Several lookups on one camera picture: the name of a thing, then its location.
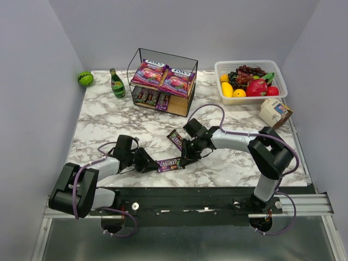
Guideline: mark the purple Fox's candy bag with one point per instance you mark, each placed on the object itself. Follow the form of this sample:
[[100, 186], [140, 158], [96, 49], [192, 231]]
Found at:
[[150, 73], [178, 82]]

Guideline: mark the aluminium rail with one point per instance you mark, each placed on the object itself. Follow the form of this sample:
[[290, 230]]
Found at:
[[306, 205]]

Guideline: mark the green glass bottle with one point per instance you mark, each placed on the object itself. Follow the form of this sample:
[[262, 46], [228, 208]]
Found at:
[[117, 84]]

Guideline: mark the black mounting base plate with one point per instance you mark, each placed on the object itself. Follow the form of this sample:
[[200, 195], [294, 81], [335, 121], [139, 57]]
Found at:
[[185, 206]]

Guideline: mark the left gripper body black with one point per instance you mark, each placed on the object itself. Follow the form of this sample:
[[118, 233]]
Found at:
[[138, 161]]

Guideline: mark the black wire wooden shelf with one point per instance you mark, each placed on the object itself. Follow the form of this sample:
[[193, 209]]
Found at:
[[162, 81]]

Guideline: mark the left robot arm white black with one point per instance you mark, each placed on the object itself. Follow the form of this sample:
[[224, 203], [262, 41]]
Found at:
[[76, 191]]

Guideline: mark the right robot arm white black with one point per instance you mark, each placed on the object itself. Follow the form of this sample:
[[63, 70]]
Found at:
[[269, 152]]

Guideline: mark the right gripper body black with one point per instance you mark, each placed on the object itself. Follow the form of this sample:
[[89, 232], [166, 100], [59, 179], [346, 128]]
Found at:
[[191, 148]]

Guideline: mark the red dragon fruit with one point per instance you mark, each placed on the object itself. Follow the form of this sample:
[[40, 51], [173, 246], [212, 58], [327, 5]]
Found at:
[[257, 87]]

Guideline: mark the yellow small fruit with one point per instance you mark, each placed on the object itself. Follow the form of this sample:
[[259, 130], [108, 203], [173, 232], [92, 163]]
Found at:
[[224, 78]]

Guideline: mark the red apple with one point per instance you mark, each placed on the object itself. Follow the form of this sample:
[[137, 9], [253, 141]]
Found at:
[[272, 91]]

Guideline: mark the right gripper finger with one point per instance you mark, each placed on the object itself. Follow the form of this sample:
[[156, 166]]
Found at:
[[184, 159], [191, 158]]

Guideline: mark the purple m&m's bag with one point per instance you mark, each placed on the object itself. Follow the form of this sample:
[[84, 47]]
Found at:
[[169, 164], [163, 101], [143, 95], [175, 138], [152, 97]]

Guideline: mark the yellow mango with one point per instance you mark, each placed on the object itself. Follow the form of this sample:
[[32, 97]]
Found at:
[[227, 89]]

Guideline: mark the white plastic fruit basket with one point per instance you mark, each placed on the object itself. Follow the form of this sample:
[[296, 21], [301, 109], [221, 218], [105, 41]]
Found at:
[[273, 77]]

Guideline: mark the orange fruit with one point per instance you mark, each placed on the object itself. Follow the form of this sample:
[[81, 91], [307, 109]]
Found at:
[[239, 93]]

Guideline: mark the green ball toy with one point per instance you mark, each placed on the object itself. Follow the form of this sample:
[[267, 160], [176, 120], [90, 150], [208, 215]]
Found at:
[[85, 79]]

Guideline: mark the dark grape bunch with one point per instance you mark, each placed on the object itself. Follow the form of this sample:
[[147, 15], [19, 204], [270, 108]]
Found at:
[[243, 75]]

